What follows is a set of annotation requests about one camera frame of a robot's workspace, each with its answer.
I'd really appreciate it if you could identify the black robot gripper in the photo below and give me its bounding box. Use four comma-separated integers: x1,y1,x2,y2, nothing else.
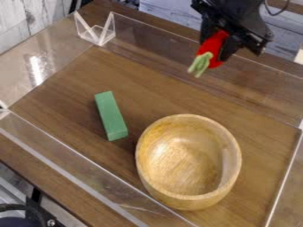
191,0,274,61

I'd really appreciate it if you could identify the red plush radish toy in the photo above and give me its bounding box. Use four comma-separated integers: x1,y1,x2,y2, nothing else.
187,30,228,78

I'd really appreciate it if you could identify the green rectangular block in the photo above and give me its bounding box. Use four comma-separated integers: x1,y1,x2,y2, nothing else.
95,91,128,141

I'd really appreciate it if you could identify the wooden bowl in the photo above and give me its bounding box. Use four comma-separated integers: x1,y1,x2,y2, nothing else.
135,113,243,211

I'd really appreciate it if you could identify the black clamp under table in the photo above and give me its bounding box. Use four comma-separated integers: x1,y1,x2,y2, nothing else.
0,189,67,227

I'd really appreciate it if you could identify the clear acrylic tray wall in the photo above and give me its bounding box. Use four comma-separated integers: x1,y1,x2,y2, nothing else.
0,9,303,227

